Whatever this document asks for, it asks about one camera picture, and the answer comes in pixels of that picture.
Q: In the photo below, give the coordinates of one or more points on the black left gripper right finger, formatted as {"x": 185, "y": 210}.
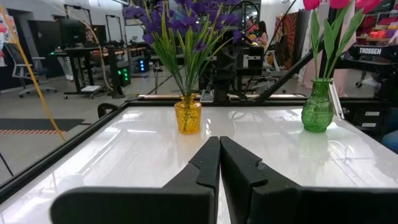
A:
{"x": 311, "y": 208}

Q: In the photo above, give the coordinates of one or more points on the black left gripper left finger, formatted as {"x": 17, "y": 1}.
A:
{"x": 140, "y": 208}

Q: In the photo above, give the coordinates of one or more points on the amber glass vase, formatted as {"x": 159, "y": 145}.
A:
{"x": 188, "y": 118}

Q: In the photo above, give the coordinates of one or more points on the black control box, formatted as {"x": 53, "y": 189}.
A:
{"x": 354, "y": 124}

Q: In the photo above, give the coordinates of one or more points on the person's leg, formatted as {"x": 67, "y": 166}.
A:
{"x": 391, "y": 141}

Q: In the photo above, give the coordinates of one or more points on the silver metal strip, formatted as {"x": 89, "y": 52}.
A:
{"x": 336, "y": 101}

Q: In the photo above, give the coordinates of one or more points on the pink tulip with stem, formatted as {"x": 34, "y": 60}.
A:
{"x": 342, "y": 81}

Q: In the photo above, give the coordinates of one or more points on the black mat with striped edge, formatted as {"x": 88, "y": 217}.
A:
{"x": 37, "y": 124}

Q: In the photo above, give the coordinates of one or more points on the computer tower with green lights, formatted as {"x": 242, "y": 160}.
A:
{"x": 124, "y": 76}

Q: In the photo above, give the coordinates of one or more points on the computer with blue lights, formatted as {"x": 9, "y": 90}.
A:
{"x": 142, "y": 65}

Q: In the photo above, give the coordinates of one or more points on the black standing desk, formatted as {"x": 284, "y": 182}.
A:
{"x": 74, "y": 71}

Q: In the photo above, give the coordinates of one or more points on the red patterned hanging cloth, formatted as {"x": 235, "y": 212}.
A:
{"x": 290, "y": 34}

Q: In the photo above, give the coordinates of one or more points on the person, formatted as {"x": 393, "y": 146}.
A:
{"x": 262, "y": 31}

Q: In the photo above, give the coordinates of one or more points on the grey office chair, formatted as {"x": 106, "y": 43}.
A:
{"x": 18, "y": 67}

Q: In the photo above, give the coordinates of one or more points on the floral patterned cloth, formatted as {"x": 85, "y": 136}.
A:
{"x": 3, "y": 37}

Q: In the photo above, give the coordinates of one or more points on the black aluminium table frame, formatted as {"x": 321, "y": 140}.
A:
{"x": 280, "y": 102}

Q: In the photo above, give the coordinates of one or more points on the silver metal bracket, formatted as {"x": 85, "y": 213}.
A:
{"x": 206, "y": 96}

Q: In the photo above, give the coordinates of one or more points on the black diagonal frame brace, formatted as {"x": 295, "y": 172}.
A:
{"x": 289, "y": 73}

